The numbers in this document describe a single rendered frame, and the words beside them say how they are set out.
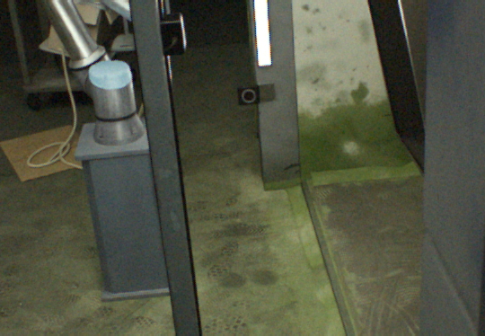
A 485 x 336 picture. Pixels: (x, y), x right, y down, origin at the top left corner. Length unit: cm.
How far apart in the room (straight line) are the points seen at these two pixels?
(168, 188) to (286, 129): 211
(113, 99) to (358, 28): 127
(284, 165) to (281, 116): 26
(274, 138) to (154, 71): 222
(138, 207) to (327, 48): 120
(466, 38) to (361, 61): 302
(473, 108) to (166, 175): 107
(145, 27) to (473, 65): 97
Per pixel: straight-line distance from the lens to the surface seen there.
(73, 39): 299
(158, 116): 160
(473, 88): 66
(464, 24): 67
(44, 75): 542
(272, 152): 377
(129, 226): 303
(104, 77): 287
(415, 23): 250
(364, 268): 318
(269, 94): 366
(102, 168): 292
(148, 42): 155
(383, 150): 387
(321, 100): 370
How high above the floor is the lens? 179
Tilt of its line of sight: 26 degrees down
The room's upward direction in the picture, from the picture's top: 5 degrees counter-clockwise
